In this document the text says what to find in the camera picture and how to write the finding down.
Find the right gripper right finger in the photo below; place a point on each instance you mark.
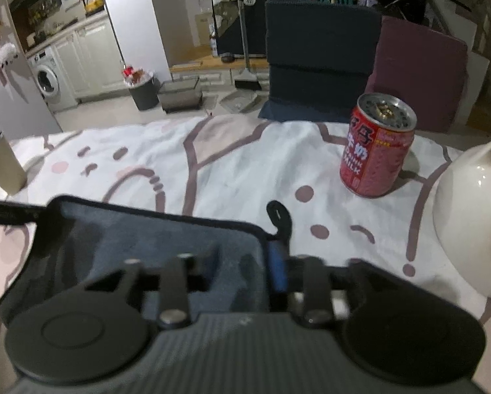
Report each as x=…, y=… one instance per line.
x=303, y=286

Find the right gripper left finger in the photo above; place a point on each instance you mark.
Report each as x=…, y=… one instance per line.
x=180, y=276

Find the purple grey microfiber towel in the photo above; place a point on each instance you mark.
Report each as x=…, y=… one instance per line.
x=78, y=240

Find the bear pattern tablecloth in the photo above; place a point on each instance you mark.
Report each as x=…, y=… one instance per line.
x=230, y=167

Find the red milk drink can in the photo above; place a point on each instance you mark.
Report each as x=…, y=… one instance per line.
x=381, y=131

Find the white ceramic cat figurine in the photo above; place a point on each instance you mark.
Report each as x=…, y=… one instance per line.
x=462, y=216

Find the grey step stool box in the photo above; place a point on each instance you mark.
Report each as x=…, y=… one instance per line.
x=179, y=95

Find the broom with dustpan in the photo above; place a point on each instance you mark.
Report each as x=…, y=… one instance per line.
x=246, y=83

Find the grey trash bin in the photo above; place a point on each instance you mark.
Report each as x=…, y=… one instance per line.
x=140, y=84

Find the beige paper cup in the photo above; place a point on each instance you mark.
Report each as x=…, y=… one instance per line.
x=12, y=175

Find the dark blue chair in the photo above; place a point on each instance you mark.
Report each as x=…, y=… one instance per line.
x=320, y=58

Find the white washing machine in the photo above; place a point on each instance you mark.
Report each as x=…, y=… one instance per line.
x=51, y=82

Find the white kitchen cabinets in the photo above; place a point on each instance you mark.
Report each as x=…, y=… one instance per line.
x=88, y=56

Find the maroon chair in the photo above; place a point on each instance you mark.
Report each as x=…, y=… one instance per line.
x=425, y=68

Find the black have a nice day cabinet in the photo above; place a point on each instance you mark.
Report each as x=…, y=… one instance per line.
x=228, y=28

